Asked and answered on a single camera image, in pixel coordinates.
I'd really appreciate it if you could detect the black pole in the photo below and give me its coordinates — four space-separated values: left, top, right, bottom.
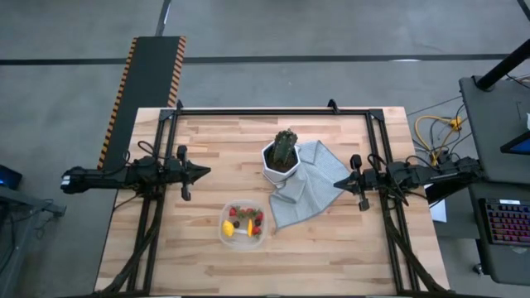
475 37 530 92

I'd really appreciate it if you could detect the black laptop blue screen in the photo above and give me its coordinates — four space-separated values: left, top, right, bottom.
499 130 530 156

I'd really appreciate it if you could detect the black metal table frame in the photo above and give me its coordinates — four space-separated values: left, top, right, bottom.
93 99 456 298

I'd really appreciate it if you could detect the black orange-striped floor ramp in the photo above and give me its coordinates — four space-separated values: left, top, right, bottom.
98 36 187 166

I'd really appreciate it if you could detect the white paper sheet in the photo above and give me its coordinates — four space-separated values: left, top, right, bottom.
428 197 448 224

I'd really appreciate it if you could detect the black device blue light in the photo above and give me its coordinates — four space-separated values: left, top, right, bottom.
0 164 24 190

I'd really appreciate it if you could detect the grey waffle cloth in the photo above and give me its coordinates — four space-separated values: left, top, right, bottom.
268 139 352 231

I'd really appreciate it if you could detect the green cactus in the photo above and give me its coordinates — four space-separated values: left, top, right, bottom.
272 127 299 163

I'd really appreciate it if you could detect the white faceted plant pot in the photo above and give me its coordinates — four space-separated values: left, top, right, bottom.
261 140 302 185

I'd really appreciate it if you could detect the grey metal stand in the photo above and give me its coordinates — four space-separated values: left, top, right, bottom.
0 185 67 298

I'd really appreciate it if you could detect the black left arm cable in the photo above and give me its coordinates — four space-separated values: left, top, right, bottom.
123 140 166 166

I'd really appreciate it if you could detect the grey cart top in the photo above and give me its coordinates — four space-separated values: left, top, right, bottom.
458 75 530 185

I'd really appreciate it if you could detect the clear plastic tupperware container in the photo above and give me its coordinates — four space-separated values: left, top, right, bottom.
218 199 269 252

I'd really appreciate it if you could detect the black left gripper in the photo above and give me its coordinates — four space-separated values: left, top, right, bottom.
165 144 211 202

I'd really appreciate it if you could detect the yellow cable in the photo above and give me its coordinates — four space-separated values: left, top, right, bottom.
413 114 465 161

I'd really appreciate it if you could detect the grey keyboard shelf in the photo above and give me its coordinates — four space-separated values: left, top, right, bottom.
467 181 530 287

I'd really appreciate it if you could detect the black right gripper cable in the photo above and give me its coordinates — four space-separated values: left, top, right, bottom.
367 153 411 207

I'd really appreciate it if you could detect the backlit black keyboard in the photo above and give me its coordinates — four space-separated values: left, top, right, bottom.
479 197 530 246

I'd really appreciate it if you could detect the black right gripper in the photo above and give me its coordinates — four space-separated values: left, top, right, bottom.
333 153 384 213

